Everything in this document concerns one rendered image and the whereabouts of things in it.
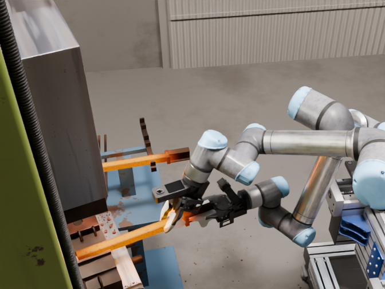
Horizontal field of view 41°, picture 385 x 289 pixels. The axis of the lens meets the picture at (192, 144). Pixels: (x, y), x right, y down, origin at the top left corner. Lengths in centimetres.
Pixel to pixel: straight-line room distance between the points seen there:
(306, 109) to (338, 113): 10
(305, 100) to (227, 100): 229
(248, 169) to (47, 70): 70
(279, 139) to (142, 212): 82
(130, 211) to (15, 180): 140
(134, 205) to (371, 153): 112
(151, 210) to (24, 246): 131
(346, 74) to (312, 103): 271
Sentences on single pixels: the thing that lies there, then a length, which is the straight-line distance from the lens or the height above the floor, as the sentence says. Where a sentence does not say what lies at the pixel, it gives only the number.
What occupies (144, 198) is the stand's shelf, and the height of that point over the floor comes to 67.
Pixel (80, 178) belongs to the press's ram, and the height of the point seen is 145.
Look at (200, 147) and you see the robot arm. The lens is 148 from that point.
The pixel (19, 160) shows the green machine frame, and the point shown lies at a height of 175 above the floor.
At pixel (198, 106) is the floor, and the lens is 387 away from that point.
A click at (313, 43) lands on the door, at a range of 445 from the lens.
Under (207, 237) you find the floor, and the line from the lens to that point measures 292.
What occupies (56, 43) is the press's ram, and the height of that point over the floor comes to 176.
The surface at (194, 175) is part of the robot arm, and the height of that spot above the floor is 120.
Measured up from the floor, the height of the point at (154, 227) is 101.
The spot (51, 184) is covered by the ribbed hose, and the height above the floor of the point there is 162.
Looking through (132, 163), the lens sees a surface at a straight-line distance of 196.
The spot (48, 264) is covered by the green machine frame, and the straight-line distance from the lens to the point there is 93.
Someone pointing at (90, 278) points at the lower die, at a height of 98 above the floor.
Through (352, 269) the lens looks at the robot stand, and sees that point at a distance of 260.
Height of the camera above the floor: 222
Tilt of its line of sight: 39 degrees down
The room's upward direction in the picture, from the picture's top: 2 degrees counter-clockwise
